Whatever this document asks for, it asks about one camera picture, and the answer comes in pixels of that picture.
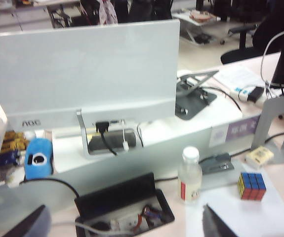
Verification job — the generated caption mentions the Rubik's cube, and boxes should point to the Rubik's cube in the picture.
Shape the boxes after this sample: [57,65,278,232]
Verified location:
[237,172,267,201]

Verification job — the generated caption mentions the black desk cable box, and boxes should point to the black desk cable box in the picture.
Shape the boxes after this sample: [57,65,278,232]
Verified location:
[74,172,176,235]

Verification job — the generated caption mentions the white paper sheet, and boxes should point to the white paper sheet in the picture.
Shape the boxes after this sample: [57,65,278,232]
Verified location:
[185,184,284,237]

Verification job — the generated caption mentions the white printed booklet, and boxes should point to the white printed booklet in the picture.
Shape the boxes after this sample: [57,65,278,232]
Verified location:
[212,65,266,93]

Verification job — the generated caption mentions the white monitor riser stand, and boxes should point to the white monitor riser stand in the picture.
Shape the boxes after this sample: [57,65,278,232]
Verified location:
[0,110,262,213]

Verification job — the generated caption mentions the grey stapler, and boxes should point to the grey stapler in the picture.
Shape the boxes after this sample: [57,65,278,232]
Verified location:
[198,152,235,175]

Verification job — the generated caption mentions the grey metal bookend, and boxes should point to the grey metal bookend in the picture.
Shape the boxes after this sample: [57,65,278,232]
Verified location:
[251,90,284,164]

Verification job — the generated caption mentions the blue plush toy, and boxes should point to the blue plush toy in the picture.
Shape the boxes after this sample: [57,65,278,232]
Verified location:
[24,138,54,180]

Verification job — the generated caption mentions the black office chair with armrests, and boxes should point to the black office chair with armrests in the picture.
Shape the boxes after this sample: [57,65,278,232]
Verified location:
[220,9,284,65]

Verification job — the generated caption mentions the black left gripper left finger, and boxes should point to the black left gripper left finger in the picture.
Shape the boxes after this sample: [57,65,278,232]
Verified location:
[0,204,51,237]

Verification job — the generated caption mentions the black monitor video cable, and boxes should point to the black monitor video cable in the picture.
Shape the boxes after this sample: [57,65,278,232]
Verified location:
[96,120,118,156]

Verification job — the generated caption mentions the thin white arched cable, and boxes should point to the thin white arched cable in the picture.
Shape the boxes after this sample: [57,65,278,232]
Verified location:
[260,27,284,86]

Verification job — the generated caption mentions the black curved cable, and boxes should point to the black curved cable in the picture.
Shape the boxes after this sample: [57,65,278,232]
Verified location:
[20,177,81,198]

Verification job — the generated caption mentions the purple white name plate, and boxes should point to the purple white name plate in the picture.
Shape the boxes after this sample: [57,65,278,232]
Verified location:
[209,115,261,148]

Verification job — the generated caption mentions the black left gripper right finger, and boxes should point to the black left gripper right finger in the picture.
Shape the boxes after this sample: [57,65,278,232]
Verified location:
[202,203,240,237]

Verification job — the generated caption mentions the short white monitor cable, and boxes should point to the short white monitor cable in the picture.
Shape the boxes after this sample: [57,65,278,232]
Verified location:
[121,119,130,152]

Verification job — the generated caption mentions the yellow snack packs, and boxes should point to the yellow snack packs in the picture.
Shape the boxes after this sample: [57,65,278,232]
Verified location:
[0,132,30,152]

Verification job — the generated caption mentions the white AOC computer monitor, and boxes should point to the white AOC computer monitor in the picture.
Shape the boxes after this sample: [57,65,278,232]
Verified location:
[0,19,181,158]

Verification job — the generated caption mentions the black plug adapter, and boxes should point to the black plug adapter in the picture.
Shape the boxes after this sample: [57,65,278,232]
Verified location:
[247,86,265,102]

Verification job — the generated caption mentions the grey metal laptop stand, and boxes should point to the grey metal laptop stand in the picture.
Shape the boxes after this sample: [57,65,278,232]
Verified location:
[175,70,219,121]

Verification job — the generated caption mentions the white power adapter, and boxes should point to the white power adapter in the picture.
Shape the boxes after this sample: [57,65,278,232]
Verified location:
[235,85,267,104]

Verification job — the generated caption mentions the clear C100 drink bottle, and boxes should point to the clear C100 drink bottle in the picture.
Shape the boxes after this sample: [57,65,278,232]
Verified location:
[177,146,203,204]

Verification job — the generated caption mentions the cream small box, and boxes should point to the cream small box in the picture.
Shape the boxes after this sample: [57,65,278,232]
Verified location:
[244,145,275,170]

